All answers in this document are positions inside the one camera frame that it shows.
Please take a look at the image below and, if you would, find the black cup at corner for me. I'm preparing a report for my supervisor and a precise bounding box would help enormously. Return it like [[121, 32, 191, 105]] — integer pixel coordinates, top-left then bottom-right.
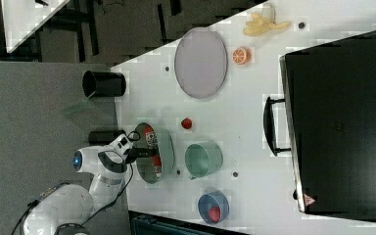
[[82, 70, 126, 97]]

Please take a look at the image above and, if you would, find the orange half slice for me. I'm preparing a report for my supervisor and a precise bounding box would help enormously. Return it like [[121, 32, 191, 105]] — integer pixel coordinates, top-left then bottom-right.
[[232, 47, 252, 65]]

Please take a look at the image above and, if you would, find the green mug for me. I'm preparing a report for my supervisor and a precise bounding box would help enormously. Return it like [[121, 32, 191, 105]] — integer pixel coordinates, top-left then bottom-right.
[[184, 141, 223, 179]]

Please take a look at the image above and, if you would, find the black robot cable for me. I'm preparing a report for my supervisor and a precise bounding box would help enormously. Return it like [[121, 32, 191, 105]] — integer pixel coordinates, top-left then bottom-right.
[[9, 130, 141, 235]]

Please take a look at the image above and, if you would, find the red strawberry on table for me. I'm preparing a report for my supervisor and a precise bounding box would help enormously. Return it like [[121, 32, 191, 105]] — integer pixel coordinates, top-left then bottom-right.
[[181, 117, 192, 129]]

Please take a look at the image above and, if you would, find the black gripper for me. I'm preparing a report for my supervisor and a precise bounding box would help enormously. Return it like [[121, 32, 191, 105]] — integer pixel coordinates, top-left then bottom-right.
[[125, 148, 160, 164]]

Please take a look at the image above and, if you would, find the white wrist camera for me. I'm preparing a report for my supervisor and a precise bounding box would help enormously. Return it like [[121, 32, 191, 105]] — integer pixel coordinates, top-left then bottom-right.
[[110, 134, 133, 158]]

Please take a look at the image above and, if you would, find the grey round plate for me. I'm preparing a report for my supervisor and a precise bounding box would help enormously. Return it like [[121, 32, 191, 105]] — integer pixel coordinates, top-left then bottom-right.
[[174, 27, 228, 99]]

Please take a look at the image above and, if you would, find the green oval strainer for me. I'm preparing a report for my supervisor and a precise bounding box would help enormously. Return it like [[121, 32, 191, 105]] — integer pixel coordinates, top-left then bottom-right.
[[134, 122, 175, 184]]

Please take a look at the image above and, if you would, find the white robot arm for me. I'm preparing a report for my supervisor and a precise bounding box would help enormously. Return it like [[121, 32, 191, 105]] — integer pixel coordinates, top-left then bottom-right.
[[22, 145, 159, 235]]

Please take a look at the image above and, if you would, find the strawberry in blue cup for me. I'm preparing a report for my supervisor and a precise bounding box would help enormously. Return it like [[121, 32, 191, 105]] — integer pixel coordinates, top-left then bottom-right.
[[209, 207, 221, 223]]

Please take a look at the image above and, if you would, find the black cylinder cup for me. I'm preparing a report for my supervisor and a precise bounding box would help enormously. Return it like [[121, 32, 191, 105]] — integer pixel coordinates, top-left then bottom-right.
[[88, 130, 125, 145]]

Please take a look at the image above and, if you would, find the red ketchup bottle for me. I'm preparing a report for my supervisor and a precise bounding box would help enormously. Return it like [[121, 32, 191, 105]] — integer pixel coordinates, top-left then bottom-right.
[[144, 125, 162, 177]]

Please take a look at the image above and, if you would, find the blue cup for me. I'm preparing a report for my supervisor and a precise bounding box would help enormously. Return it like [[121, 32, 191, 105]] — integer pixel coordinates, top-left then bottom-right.
[[198, 191, 229, 224]]

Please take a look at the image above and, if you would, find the toaster oven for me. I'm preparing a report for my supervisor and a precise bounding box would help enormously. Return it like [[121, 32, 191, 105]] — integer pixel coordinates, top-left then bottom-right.
[[279, 30, 376, 222]]

